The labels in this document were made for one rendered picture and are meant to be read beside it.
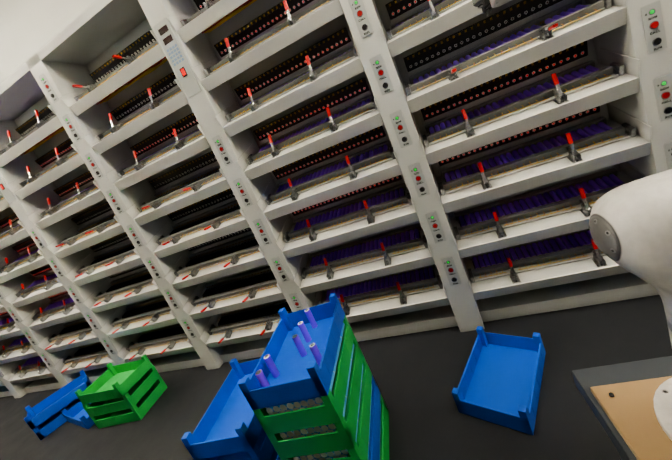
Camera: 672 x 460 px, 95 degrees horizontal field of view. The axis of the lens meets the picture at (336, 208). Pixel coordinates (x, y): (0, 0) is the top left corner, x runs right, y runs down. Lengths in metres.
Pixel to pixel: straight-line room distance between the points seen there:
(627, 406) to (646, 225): 0.41
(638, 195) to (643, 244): 0.06
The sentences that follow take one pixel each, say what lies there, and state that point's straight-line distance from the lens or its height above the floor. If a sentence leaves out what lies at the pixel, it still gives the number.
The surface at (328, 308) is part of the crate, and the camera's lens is 1.02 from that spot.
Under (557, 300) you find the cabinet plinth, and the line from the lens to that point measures 1.47.
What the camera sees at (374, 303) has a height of 0.18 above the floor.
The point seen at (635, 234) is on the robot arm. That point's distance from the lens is 0.51.
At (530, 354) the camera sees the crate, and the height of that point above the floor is 0.00.
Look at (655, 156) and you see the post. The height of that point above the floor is 0.50.
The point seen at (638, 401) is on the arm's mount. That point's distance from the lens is 0.83.
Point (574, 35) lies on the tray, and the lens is 1.21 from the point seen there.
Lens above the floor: 0.91
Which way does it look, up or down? 12 degrees down
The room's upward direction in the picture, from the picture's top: 23 degrees counter-clockwise
